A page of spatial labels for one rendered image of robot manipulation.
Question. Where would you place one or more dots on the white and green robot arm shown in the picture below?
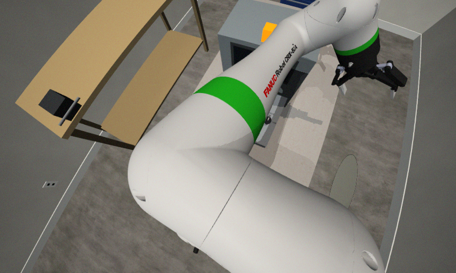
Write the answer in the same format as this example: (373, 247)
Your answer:
(185, 169)

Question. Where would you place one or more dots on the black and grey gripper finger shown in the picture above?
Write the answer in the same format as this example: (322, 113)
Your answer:
(389, 75)
(341, 82)

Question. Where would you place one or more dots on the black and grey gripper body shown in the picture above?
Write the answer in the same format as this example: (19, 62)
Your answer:
(370, 67)

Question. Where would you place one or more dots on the dark grey control console with keypad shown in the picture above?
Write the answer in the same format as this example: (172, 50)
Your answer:
(248, 25)

